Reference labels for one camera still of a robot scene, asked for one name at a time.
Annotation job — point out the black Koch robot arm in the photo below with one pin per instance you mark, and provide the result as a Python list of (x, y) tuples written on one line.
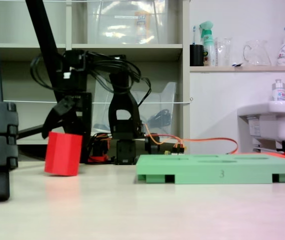
[(122, 100)]

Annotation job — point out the orange labelled packet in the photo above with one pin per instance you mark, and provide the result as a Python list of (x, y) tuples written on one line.
[(142, 25)]

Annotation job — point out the red octagonal pillar block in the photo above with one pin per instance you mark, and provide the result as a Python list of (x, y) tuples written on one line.
[(62, 155)]

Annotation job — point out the small blue white packet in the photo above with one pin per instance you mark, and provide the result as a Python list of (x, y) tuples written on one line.
[(237, 64)]

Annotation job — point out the clear plastic storage box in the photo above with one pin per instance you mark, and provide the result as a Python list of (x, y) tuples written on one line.
[(107, 22)]

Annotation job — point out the green spray bottle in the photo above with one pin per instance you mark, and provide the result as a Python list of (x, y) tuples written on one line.
[(208, 47)]

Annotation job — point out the clear tilted plastic bin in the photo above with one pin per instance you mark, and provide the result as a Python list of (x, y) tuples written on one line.
[(162, 100)]

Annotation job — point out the black cup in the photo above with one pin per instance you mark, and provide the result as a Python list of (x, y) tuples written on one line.
[(196, 56)]

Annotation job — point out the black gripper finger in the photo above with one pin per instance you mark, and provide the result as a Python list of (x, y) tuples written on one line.
[(87, 115), (57, 112)]

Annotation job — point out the green shape sorter board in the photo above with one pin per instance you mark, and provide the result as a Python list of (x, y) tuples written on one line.
[(207, 170)]

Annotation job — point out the glass measuring beaker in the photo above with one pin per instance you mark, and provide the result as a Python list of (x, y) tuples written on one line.
[(223, 52)]

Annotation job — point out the wooden wall ledge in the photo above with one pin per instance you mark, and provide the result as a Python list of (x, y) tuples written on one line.
[(257, 69)]

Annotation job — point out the motor driver circuit board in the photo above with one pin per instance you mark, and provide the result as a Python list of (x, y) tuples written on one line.
[(178, 150)]

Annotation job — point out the white sink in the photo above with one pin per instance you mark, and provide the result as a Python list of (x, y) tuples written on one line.
[(282, 120)]

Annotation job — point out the glass pitcher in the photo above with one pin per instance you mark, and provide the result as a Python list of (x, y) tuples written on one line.
[(257, 55)]

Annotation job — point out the black tripod brace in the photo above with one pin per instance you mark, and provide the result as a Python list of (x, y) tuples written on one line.
[(30, 132)]

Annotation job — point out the blue toothbrush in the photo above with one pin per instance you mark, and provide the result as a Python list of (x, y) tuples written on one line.
[(194, 35)]

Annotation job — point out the beige shelf unit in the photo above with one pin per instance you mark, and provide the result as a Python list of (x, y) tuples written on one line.
[(125, 48)]

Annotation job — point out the clear sanitizer bottle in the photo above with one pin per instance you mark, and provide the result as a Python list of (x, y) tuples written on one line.
[(279, 92)]

